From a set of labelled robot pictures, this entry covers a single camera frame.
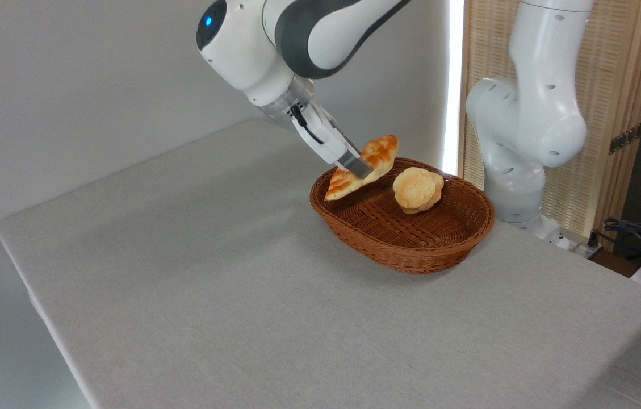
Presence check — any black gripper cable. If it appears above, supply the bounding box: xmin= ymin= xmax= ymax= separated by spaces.
xmin=290 ymin=104 xmax=324 ymax=145

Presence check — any bright vertical light strip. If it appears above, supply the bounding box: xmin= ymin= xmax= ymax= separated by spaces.
xmin=442 ymin=0 xmax=466 ymax=176

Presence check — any braided golden bread loaf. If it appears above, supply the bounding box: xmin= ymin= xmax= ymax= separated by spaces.
xmin=325 ymin=135 xmax=400 ymax=201

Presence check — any round pale bread bun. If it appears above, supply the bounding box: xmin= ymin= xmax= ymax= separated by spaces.
xmin=392 ymin=167 xmax=445 ymax=215

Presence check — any white power strip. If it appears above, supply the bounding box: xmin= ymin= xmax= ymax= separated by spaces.
xmin=564 ymin=237 xmax=604 ymax=260

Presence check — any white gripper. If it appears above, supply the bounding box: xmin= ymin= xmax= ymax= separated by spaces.
xmin=291 ymin=101 xmax=373 ymax=178

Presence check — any grey tablecloth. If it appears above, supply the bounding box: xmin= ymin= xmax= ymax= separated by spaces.
xmin=0 ymin=119 xmax=641 ymax=409

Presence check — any black cable bundle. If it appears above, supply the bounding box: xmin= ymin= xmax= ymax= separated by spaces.
xmin=589 ymin=217 xmax=641 ymax=268

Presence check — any dark metal screen hinge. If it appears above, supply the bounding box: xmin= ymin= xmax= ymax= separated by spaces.
xmin=609 ymin=122 xmax=641 ymax=155

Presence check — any wooden folding screen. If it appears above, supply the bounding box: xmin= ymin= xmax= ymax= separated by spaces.
xmin=459 ymin=0 xmax=641 ymax=240

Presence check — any brown wicker basket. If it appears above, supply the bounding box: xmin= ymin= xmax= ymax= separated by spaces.
xmin=309 ymin=157 xmax=496 ymax=275

